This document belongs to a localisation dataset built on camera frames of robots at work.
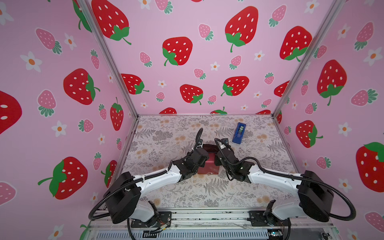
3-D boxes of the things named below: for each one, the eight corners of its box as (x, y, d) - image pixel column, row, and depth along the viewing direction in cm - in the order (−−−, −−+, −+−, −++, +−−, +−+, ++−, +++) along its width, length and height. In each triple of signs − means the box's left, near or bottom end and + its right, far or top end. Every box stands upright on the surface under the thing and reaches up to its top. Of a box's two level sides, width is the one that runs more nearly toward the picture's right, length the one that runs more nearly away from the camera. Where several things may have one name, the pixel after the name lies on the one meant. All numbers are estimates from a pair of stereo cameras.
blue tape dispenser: (231, 141, 107) (233, 135, 102) (235, 128, 116) (237, 121, 110) (240, 144, 106) (242, 138, 100) (244, 130, 114) (246, 124, 108)
